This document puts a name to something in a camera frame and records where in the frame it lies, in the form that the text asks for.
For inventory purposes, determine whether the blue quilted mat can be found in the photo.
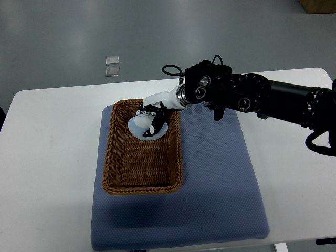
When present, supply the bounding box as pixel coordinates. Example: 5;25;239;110
91;104;269;251

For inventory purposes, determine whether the upper metal floor plate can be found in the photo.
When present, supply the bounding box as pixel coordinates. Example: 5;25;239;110
106;56;119;66

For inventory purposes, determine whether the cardboard box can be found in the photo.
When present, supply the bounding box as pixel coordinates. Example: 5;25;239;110
299;0;335;14

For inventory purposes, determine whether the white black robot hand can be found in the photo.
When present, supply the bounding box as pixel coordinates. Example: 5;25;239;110
135;90;183;138

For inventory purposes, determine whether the brown wicker basket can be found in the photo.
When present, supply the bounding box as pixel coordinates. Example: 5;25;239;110
102;99;183;195

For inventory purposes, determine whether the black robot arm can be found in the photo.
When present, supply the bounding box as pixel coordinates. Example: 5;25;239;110
134;60;335;156

